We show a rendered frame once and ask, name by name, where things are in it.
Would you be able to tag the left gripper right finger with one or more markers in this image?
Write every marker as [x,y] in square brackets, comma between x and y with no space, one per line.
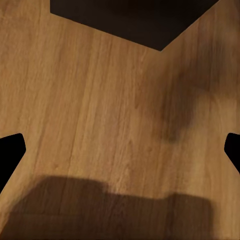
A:
[232,149]

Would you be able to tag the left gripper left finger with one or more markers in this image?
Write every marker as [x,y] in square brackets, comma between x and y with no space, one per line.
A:
[12,149]

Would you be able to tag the cabinet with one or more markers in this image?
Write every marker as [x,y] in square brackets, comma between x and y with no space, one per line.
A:
[152,23]

